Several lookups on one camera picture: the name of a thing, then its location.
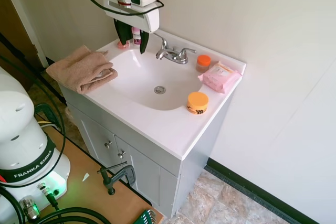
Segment black baseboard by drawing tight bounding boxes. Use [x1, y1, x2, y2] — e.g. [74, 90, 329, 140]
[204, 158, 309, 224]

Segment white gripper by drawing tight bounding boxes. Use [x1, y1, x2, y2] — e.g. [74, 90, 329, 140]
[102, 0, 160, 55]

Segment chrome two-handle faucet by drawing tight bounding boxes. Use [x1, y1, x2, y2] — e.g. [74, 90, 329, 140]
[153, 33, 197, 65]

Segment green hex key set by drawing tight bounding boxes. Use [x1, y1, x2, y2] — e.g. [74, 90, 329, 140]
[136, 209, 158, 224]

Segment orange round tub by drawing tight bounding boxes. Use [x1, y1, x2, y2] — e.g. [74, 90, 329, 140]
[186, 91, 209, 116]

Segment pink wipes pack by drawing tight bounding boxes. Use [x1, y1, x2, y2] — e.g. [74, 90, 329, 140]
[197, 61, 242, 94]

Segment beige waffle towel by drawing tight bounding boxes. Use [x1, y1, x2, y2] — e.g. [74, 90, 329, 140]
[46, 45, 119, 94]

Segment grey vanity cabinet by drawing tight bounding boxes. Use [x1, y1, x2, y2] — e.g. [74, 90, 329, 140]
[59, 84, 234, 219]

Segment white vanity sink top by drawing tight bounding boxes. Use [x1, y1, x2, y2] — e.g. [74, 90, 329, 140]
[58, 29, 247, 161]

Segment small jar with orange lid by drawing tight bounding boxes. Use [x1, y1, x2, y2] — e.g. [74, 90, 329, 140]
[195, 55, 212, 73]

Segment black C-clamp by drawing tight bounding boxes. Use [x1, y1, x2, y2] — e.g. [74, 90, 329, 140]
[97, 161, 137, 195]

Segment brown wooden door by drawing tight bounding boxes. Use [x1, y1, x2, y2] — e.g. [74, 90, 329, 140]
[0, 0, 49, 72]

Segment pink deodorant stick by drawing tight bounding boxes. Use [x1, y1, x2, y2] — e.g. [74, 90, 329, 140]
[132, 26, 142, 46]

